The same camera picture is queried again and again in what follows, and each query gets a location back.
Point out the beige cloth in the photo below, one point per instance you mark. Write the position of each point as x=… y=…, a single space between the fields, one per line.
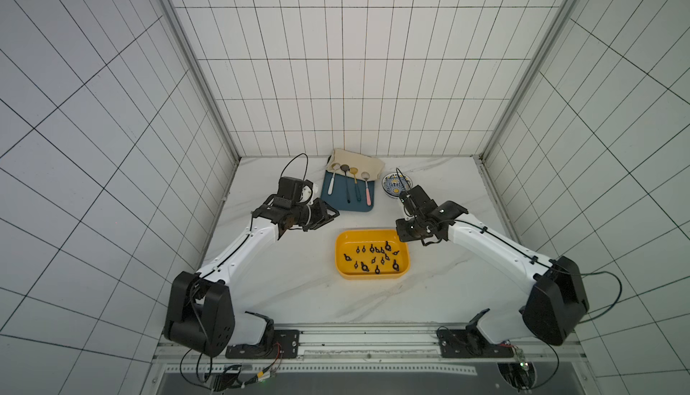
x=374 y=166

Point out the aluminium rail frame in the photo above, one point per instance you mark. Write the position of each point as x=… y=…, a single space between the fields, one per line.
x=375 y=359

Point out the pink handled spoon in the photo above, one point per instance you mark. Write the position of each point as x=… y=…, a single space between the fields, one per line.
x=365 y=175

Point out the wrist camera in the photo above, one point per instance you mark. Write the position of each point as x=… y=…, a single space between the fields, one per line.
x=417 y=202
x=299 y=191

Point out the white handled spoon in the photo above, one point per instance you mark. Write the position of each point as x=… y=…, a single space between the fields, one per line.
x=335 y=168

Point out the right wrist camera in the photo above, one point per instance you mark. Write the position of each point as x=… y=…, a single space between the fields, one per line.
x=417 y=202

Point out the black handled spoon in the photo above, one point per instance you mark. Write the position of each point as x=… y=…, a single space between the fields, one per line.
x=345 y=170

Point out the yellow plastic storage box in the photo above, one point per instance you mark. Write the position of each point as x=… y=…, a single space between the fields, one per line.
x=356 y=243

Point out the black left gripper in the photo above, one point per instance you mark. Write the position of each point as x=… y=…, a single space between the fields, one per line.
x=322 y=214

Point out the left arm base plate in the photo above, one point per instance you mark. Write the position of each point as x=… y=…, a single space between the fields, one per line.
x=256 y=337

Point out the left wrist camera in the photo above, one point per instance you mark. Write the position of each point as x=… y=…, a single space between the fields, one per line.
x=299 y=191

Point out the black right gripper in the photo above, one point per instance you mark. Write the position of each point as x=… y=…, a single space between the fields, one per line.
x=412 y=228

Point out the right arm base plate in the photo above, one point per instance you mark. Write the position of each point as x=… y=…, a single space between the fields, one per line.
x=469 y=343

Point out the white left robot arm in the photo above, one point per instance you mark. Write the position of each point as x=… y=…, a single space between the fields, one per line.
x=201 y=314

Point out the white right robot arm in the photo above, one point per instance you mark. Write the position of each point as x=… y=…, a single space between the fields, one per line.
x=556 y=299

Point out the dark teal tray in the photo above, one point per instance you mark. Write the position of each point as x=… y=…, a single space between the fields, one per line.
x=343 y=194

